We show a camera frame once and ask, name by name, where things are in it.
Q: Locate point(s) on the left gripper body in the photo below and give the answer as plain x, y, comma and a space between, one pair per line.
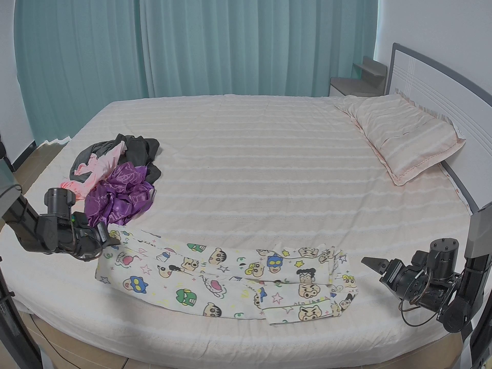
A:
90, 242

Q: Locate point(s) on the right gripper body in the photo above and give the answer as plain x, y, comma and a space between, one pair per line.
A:
401, 283

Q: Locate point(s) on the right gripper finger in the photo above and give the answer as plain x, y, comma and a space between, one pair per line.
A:
374, 264

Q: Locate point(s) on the white printed pyjama top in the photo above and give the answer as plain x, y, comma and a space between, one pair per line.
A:
215, 279

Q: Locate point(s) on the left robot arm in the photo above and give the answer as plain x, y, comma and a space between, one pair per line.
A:
34, 229

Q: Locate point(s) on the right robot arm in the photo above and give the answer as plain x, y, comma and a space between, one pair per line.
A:
444, 260

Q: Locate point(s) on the bed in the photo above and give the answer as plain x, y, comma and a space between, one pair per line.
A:
269, 167

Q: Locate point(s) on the purple garment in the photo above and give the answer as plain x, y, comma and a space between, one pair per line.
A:
119, 198

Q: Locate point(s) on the pink garment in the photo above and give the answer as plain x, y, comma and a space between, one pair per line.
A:
96, 171

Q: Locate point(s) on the dark grey garment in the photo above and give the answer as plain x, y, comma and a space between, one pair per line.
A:
142, 150

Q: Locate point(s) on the cream striped pillow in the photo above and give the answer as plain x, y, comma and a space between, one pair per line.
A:
403, 137

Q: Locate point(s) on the grey bedside table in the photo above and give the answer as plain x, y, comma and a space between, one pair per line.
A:
355, 85

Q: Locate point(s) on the blue-green curtain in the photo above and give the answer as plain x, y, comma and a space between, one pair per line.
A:
261, 33
80, 52

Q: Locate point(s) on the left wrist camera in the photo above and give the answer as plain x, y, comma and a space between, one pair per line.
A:
80, 221

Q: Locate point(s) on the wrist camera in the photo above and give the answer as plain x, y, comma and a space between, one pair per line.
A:
419, 261
80, 221

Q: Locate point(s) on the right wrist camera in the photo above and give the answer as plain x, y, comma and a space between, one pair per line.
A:
419, 261

